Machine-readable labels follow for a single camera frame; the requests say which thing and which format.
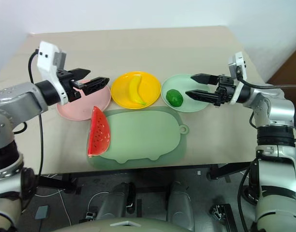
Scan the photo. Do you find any red watermelon slice toy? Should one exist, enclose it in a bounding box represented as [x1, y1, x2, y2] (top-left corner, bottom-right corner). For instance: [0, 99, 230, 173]
[87, 105, 112, 159]

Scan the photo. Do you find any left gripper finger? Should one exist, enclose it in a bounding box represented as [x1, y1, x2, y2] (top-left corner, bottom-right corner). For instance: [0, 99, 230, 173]
[81, 76, 110, 96]
[71, 68, 91, 79]

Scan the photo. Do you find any green toy lime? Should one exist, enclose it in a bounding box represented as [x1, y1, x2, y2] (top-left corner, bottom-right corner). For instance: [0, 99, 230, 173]
[165, 89, 183, 107]

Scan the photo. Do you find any grey-green robot torso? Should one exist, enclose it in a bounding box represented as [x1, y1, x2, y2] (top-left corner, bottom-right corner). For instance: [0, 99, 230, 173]
[52, 216, 254, 232]

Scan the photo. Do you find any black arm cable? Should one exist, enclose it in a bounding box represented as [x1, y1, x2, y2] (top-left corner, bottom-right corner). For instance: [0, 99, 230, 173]
[237, 71, 296, 89]
[28, 48, 45, 177]

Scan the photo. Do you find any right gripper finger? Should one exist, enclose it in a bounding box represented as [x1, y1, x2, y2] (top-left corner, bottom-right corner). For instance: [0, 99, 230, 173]
[191, 73, 220, 86]
[185, 89, 218, 105]

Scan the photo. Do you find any brown wooden panel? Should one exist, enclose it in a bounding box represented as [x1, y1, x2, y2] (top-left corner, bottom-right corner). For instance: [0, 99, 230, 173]
[268, 46, 296, 142]

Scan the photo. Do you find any thin white floor cable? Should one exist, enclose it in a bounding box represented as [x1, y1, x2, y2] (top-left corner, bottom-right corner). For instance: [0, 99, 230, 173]
[88, 191, 110, 215]
[50, 188, 74, 227]

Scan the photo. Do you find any green silicone mat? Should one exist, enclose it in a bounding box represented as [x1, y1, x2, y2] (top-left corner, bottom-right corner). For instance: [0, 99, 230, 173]
[89, 106, 191, 170]

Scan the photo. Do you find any yellow plate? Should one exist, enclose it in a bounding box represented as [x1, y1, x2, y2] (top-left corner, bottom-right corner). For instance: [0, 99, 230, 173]
[111, 71, 162, 110]

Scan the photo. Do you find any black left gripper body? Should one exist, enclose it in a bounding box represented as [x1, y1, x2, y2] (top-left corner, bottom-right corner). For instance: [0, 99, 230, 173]
[56, 69, 83, 102]

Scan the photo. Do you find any black table frame bar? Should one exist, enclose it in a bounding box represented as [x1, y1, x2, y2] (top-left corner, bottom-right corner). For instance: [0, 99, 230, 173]
[207, 163, 252, 181]
[36, 173, 79, 194]

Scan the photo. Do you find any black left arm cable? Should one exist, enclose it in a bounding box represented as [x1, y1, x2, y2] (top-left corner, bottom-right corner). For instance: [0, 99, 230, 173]
[28, 48, 45, 177]

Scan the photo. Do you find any light green plate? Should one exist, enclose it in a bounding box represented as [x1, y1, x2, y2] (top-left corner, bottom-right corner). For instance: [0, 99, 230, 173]
[160, 73, 212, 114]

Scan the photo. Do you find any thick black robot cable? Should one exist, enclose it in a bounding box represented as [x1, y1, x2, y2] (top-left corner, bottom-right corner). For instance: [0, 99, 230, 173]
[237, 166, 260, 232]

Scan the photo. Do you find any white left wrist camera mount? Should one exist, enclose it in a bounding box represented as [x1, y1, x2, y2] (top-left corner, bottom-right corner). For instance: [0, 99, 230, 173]
[37, 41, 68, 106]

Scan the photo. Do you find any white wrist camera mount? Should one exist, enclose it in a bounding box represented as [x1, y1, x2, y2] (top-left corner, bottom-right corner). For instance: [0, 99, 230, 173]
[37, 41, 68, 106]
[227, 51, 249, 105]

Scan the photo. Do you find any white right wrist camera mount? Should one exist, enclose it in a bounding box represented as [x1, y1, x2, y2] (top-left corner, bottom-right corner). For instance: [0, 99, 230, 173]
[227, 51, 249, 105]

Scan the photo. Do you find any grey robot leg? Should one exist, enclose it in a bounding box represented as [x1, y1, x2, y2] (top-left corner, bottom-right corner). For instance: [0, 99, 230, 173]
[96, 182, 136, 221]
[165, 181, 195, 222]

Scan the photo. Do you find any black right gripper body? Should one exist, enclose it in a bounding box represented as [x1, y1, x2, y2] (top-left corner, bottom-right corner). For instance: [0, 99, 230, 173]
[212, 75, 237, 107]

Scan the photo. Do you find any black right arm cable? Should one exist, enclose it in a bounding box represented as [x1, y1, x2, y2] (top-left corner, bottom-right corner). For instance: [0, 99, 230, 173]
[237, 71, 296, 89]

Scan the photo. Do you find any small grey floor box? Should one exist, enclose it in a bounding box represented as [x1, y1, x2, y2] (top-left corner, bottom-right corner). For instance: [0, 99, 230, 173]
[35, 205, 50, 219]

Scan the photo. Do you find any black floor bracket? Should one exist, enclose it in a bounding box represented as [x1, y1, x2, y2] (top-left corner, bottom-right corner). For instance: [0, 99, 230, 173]
[210, 203, 236, 232]

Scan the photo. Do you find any yellow toy banana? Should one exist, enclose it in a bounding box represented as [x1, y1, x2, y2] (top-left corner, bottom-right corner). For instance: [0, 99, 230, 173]
[128, 76, 148, 106]

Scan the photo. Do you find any pink plate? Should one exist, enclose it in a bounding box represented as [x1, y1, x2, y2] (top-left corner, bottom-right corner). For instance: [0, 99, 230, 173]
[56, 78, 112, 121]

